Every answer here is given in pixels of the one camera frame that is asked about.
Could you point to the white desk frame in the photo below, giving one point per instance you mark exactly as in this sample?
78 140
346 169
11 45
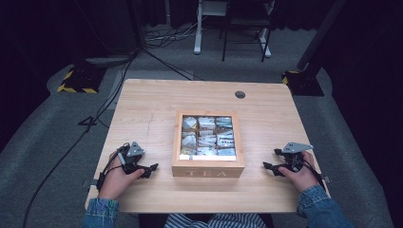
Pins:
198 34

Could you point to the person's striped clothing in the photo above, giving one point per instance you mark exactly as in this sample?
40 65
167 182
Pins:
218 221

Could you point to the group of tea packets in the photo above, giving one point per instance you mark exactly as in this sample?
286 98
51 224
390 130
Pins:
207 136

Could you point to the person's left hand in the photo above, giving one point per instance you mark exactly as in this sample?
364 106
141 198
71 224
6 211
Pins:
115 182

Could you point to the person's right hand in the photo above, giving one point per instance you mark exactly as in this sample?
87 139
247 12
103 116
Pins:
304 179

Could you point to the black chair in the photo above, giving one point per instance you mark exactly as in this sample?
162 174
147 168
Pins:
225 38

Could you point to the wooden tea box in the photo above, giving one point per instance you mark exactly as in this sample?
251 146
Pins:
207 169

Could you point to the black slanted stand pole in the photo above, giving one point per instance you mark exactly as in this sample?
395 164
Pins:
320 34

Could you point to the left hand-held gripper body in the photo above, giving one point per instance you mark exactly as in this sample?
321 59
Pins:
130 158

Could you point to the striped stand base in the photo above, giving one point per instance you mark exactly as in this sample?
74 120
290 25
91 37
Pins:
304 84
80 80

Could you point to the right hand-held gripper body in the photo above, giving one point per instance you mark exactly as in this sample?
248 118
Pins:
294 158

